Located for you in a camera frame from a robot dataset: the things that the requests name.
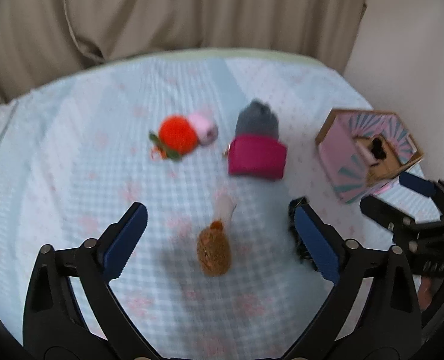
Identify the orange pom-pom plush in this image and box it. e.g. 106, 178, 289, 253
149, 116, 200, 162

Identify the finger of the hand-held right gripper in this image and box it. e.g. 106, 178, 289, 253
360, 194, 444, 234
399, 172, 444, 215

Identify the beige curtain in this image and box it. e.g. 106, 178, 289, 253
0, 0, 370, 106

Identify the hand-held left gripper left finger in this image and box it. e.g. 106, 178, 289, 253
22, 202, 149, 360

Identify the grey knit hat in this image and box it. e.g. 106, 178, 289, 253
235, 99, 280, 143

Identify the magenta pouch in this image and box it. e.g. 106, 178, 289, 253
223, 135, 288, 181

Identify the light blue checked bedsheet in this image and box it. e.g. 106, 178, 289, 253
0, 47, 432, 360

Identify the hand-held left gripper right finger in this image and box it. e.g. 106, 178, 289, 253
285, 199, 423, 360

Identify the pink plush ball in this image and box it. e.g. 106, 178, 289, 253
187, 112, 219, 146

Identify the tan and black soft toy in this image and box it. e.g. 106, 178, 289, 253
353, 135, 399, 181

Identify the pink hexagonal gift box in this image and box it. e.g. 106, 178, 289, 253
315, 109, 425, 205

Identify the brown plush toy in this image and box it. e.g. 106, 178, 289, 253
196, 191, 238, 277

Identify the person's right hand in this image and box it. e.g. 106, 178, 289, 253
419, 275, 439, 311

